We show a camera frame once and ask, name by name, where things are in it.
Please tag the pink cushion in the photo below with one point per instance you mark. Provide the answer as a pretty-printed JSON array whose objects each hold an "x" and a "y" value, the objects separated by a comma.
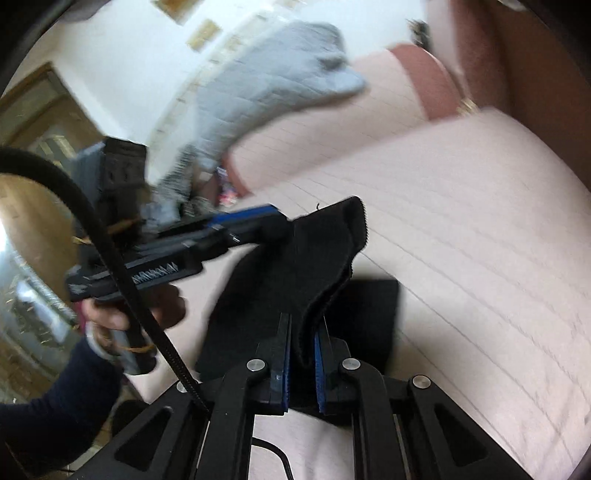
[{"x": 508, "y": 69}]

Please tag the grey quilted blanket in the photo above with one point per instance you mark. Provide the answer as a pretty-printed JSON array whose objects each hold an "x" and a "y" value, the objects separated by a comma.
[{"x": 277, "y": 83}]

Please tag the houndstooth coat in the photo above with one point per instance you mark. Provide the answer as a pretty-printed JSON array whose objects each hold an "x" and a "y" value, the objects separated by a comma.
[{"x": 178, "y": 184}]

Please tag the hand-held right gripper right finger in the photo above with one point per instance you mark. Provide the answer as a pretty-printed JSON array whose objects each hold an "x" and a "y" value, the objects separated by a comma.
[{"x": 320, "y": 369}]

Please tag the colourful printed packet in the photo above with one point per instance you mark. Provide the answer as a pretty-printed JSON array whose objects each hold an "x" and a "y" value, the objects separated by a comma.
[{"x": 226, "y": 194}]

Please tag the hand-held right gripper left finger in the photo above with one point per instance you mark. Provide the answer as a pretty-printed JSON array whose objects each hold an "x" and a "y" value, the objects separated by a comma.
[{"x": 284, "y": 369}]

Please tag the black pants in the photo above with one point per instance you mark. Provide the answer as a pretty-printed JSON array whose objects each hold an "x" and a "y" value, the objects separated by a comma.
[{"x": 323, "y": 258}]

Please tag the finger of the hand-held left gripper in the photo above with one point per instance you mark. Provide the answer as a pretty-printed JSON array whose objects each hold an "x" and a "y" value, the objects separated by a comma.
[{"x": 249, "y": 219}]

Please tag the wooden door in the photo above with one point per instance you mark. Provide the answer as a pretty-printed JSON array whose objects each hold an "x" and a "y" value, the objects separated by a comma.
[{"x": 32, "y": 207}]

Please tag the pink bolster pillow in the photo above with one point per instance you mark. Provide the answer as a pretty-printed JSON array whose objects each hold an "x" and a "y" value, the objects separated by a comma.
[{"x": 346, "y": 120}]

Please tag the person's left forearm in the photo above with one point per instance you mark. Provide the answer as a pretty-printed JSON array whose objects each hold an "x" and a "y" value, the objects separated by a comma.
[{"x": 46, "y": 415}]

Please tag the pink quilted bed cover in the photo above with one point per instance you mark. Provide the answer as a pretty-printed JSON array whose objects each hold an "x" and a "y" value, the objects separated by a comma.
[{"x": 461, "y": 230}]

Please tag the beige tassel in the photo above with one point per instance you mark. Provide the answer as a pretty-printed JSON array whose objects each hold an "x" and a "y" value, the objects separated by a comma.
[{"x": 467, "y": 106}]

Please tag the person's left hand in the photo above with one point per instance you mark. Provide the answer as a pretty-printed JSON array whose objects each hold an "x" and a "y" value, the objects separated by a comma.
[{"x": 104, "y": 318}]

